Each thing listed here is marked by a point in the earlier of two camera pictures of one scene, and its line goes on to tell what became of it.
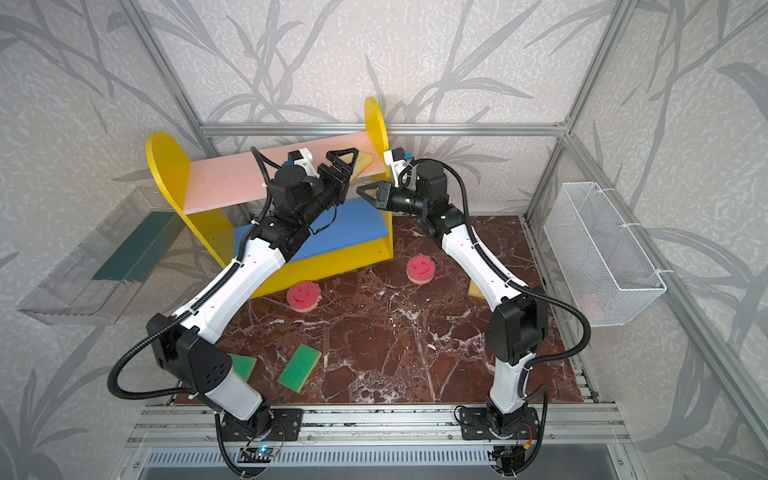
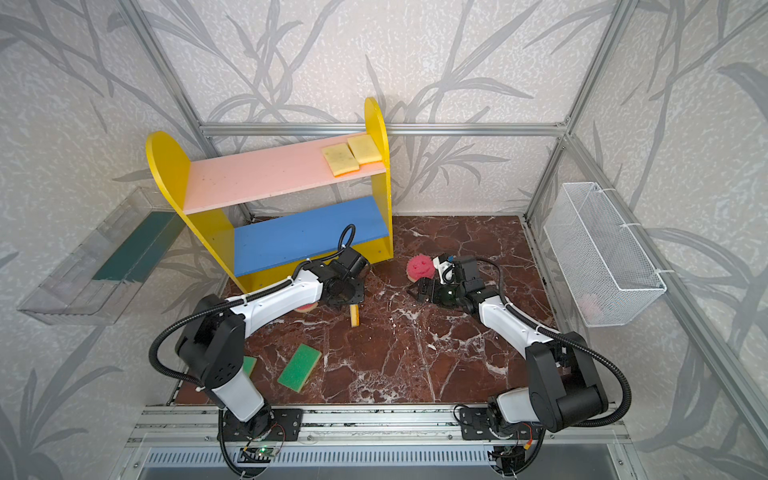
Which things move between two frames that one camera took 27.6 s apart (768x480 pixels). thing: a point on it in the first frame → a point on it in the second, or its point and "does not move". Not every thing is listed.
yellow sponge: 363,161 → 365,149
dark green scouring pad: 139,250 does not move
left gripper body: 330,180 → 351,297
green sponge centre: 299,367 does not move
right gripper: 383,197 → 429,288
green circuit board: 255,454 does not move
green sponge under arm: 242,366 does not move
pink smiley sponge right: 421,268 does not move
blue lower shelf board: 356,222 does not move
